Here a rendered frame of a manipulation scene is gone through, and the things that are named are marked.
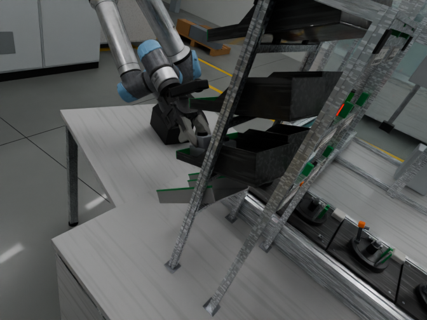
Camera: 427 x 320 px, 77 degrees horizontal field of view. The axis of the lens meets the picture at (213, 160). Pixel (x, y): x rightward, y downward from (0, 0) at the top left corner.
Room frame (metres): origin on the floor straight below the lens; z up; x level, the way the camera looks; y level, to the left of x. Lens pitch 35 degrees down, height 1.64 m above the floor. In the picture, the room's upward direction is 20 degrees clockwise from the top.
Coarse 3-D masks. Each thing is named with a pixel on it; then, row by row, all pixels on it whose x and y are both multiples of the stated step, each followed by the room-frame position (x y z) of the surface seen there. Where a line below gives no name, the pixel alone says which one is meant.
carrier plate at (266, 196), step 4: (276, 180) 0.99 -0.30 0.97; (272, 184) 0.95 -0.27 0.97; (276, 184) 0.96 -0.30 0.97; (252, 188) 0.88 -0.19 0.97; (256, 188) 0.89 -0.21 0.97; (260, 188) 0.90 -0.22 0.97; (264, 188) 0.91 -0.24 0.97; (268, 188) 0.92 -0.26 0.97; (272, 188) 0.93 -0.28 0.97; (252, 192) 0.85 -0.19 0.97; (256, 192) 0.86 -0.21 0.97; (260, 192) 0.87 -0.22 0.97; (264, 192) 0.88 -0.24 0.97; (268, 192) 0.89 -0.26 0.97; (272, 192) 0.90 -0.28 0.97; (256, 196) 0.84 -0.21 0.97; (260, 196) 0.84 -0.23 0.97; (264, 196) 0.85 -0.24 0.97; (268, 196) 0.86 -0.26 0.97; (260, 200) 0.83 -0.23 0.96; (264, 200) 0.83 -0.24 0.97; (268, 200) 0.84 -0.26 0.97
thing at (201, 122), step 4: (200, 116) 0.70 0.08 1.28; (196, 120) 0.69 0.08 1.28; (200, 120) 0.69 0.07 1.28; (204, 120) 0.70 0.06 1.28; (196, 124) 0.69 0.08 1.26; (200, 124) 0.68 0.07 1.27; (204, 124) 0.69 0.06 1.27; (196, 128) 0.70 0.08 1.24; (200, 128) 0.68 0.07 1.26; (204, 128) 0.68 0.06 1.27; (208, 128) 0.69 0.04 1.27; (196, 132) 0.70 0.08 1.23; (208, 132) 0.67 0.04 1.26
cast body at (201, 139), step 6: (198, 132) 0.64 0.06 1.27; (204, 132) 0.64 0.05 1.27; (198, 138) 0.63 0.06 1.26; (204, 138) 0.62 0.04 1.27; (210, 138) 0.64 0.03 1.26; (198, 144) 0.62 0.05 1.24; (204, 144) 0.62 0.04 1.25; (192, 150) 0.63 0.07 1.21; (198, 150) 0.62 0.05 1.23; (204, 150) 0.61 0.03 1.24
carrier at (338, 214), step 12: (288, 204) 0.86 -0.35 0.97; (300, 204) 0.86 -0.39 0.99; (312, 204) 0.85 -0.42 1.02; (324, 204) 0.80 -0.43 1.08; (300, 216) 0.80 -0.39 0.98; (312, 216) 0.82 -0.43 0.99; (324, 216) 0.84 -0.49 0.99; (336, 216) 0.88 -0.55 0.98; (300, 228) 0.75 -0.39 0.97; (312, 228) 0.77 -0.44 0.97; (324, 228) 0.80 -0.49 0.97; (336, 228) 0.82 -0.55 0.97; (312, 240) 0.72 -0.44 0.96; (324, 240) 0.73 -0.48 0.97
